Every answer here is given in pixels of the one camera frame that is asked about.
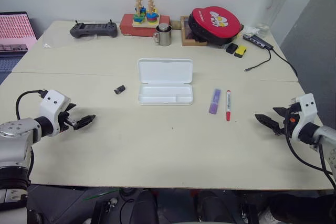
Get grey usb hub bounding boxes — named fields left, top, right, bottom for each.
left=242, top=34, right=275, bottom=51

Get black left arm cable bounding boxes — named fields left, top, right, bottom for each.
left=15, top=90, right=44, bottom=120

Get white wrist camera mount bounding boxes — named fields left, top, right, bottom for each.
left=39, top=89, right=72, bottom=138
left=289, top=93, right=317, bottom=141

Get crumpled white tissue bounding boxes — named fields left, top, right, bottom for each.
left=242, top=25, right=261, bottom=36

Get clear bottle with green lid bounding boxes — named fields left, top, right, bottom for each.
left=256, top=0, right=297, bottom=38

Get green stick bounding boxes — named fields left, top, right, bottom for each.
left=83, top=188, right=118, bottom=201

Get dark rounded shape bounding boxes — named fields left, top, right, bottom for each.
left=133, top=189, right=160, bottom=224
left=196, top=189, right=235, bottom=224

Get white plastic case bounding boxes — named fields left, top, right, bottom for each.
left=136, top=58, right=195, bottom=106

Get small black block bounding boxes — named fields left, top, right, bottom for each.
left=225, top=42, right=238, bottom=55

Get red cardboard box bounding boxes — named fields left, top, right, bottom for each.
left=119, top=14, right=172, bottom=37

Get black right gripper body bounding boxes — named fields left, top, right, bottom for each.
left=282, top=103, right=301, bottom=137

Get steel mug with lid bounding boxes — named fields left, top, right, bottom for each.
left=153, top=23, right=173, bottom=47

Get red and black round bag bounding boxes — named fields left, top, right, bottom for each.
left=188, top=5, right=244, bottom=47

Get black usb hub cable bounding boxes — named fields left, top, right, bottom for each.
left=244, top=47, right=299, bottom=78

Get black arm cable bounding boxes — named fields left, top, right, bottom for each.
left=284, top=108, right=336, bottom=191
left=15, top=90, right=44, bottom=120

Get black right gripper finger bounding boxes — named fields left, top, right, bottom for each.
left=254, top=113, right=284, bottom=136
left=272, top=106, right=290, bottom=117

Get laptop with pink screen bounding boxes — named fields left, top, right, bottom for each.
left=0, top=11, right=38, bottom=74

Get wooden picture frame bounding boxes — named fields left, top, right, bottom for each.
left=180, top=15, right=208, bottom=47

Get red whiteboard marker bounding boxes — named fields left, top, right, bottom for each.
left=225, top=90, right=233, bottom=122

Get wooden stacking toy rainbow rings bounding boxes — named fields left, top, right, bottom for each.
left=145, top=0, right=160, bottom=27

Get dark grey remote controller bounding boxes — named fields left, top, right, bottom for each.
left=69, top=19, right=118, bottom=39

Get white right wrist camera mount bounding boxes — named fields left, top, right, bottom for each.
left=289, top=93, right=317, bottom=141

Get clear plastic bag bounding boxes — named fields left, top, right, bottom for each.
left=41, top=28, right=72, bottom=49

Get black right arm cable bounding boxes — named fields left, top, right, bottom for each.
left=284, top=108, right=336, bottom=191

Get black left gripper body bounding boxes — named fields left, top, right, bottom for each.
left=59, top=104, right=77, bottom=133

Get yellow and black block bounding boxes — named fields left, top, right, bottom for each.
left=234, top=45, right=248, bottom=58

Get wooden stacking toy green blue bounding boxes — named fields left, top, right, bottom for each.
left=132, top=0, right=147, bottom=28

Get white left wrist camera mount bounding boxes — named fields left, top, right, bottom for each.
left=39, top=89, right=72, bottom=138

